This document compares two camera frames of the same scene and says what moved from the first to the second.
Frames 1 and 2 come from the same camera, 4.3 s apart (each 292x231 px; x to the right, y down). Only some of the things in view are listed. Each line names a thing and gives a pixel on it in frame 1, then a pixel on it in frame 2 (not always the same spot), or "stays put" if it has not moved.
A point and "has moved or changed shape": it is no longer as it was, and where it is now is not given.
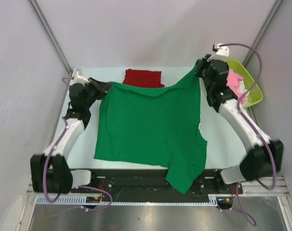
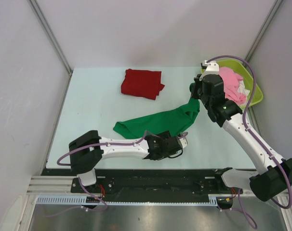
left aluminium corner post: x=39 y=13 stays put
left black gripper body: x=92 y=94 to x=164 y=135
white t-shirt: x=241 y=88 stays put
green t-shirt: x=155 y=126 has moved or changed shape
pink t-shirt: x=232 y=79 stays put
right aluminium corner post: x=264 y=29 stays put
